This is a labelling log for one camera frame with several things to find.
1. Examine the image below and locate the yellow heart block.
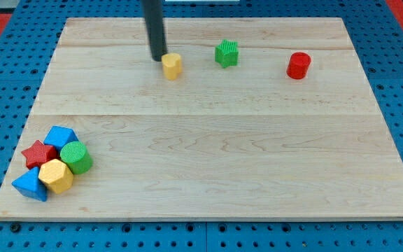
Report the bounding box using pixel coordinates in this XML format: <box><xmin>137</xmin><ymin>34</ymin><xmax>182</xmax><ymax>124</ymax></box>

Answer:
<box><xmin>162</xmin><ymin>52</ymin><xmax>183</xmax><ymax>81</ymax></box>

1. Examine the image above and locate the green star block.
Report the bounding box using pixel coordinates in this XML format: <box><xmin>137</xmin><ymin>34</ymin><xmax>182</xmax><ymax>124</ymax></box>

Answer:
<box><xmin>215</xmin><ymin>39</ymin><xmax>239</xmax><ymax>68</ymax></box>

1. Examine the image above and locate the red star block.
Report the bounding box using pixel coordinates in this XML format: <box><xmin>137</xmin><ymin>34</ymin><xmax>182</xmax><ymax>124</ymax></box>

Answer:
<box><xmin>21</xmin><ymin>140</ymin><xmax>59</xmax><ymax>169</ymax></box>

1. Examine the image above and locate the wooden board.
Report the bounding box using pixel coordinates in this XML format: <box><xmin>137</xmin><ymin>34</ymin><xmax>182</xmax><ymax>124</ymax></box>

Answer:
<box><xmin>0</xmin><ymin>17</ymin><xmax>403</xmax><ymax>222</ymax></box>

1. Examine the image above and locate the red cylinder block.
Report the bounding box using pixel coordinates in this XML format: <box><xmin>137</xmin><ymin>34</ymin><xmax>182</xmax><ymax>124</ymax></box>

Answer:
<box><xmin>286</xmin><ymin>52</ymin><xmax>311</xmax><ymax>80</ymax></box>

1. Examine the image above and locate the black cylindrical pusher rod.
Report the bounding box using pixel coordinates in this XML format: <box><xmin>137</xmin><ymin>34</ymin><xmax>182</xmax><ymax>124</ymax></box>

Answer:
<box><xmin>141</xmin><ymin>0</ymin><xmax>167</xmax><ymax>62</ymax></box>

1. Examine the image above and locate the green cylinder block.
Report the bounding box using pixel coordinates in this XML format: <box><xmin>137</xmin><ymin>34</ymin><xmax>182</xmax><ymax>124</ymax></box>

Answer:
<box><xmin>60</xmin><ymin>141</ymin><xmax>93</xmax><ymax>174</ymax></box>

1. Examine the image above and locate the blue cube block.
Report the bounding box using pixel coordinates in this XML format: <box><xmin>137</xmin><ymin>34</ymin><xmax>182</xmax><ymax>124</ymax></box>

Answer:
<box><xmin>43</xmin><ymin>125</ymin><xmax>78</xmax><ymax>151</ymax></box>

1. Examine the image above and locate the yellow hexagon block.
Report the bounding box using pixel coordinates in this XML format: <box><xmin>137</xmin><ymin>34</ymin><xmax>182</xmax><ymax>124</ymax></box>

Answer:
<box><xmin>38</xmin><ymin>159</ymin><xmax>73</xmax><ymax>194</ymax></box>

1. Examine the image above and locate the blue triangle block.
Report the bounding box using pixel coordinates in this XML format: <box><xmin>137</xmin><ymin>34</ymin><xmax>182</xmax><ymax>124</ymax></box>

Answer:
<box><xmin>12</xmin><ymin>167</ymin><xmax>48</xmax><ymax>202</ymax></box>

